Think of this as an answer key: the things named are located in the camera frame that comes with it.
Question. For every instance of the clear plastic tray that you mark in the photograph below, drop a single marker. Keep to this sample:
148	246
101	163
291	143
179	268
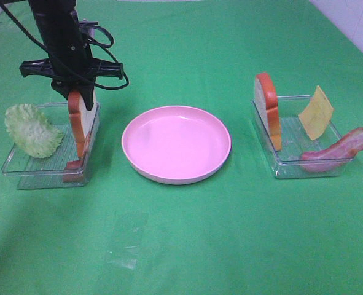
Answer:
287	163
31	173

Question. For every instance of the clear right plastic tray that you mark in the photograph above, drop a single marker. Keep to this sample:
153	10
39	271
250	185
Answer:
287	163

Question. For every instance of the pink curved bacon slice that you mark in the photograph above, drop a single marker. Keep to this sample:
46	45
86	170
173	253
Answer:
338	150

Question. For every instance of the green lettuce leaf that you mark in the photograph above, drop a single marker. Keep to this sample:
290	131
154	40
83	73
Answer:
31	131

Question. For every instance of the pink round plate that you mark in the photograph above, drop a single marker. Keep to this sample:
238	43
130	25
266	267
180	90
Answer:
176	144

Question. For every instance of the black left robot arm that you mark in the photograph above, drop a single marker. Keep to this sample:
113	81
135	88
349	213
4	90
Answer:
50	17

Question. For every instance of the yellow cheese slice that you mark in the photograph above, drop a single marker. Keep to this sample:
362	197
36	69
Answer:
317	115

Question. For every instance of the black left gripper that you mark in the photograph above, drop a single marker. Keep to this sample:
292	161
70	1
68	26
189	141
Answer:
78	55

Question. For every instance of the red bacon strip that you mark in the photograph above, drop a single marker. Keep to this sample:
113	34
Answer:
76	170

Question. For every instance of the toast bread slice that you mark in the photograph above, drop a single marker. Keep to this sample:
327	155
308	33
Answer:
81	121
266	101

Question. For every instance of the clear left plastic tray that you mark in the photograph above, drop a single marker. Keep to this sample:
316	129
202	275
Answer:
31	173

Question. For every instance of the clear tape patch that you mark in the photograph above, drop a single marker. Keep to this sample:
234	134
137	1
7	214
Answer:
125	242

